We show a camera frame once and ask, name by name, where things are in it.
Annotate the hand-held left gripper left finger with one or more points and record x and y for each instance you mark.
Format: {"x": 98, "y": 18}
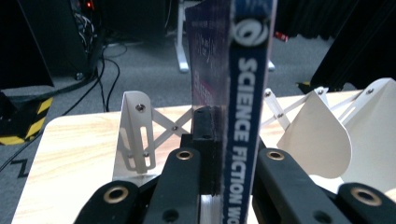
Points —
{"x": 180, "y": 186}

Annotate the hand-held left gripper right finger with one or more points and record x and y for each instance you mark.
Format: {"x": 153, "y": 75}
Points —
{"x": 286, "y": 186}

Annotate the white expandable bookend rack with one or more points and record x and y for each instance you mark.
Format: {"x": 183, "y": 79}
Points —
{"x": 134, "y": 130}

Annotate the red and blue magazine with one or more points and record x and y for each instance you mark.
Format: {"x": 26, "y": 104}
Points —
{"x": 246, "y": 109}

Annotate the small red object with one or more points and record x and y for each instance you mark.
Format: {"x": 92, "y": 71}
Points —
{"x": 281, "y": 36}

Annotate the black stand with yellow mark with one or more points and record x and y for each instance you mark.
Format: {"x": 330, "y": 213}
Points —
{"x": 358, "y": 46}

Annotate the black yellow striped base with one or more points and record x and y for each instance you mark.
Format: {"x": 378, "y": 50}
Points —
{"x": 18, "y": 130}

